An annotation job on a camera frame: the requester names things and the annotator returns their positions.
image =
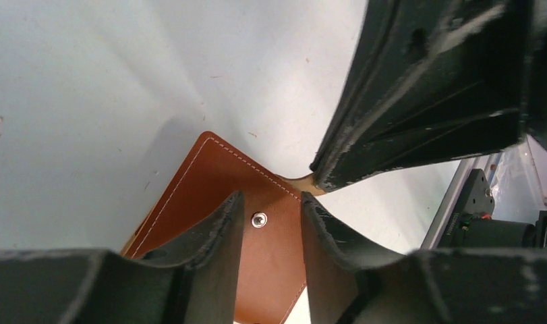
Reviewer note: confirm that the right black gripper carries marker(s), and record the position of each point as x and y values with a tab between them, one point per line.
435	81

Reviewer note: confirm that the brown leather card holder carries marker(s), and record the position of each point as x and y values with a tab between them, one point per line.
272	274

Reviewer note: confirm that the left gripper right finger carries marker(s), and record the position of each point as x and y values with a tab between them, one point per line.
351	279

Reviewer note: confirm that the aluminium frame rail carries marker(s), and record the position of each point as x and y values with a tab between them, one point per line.
444	212

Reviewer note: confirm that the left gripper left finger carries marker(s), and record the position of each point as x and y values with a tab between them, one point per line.
190	279

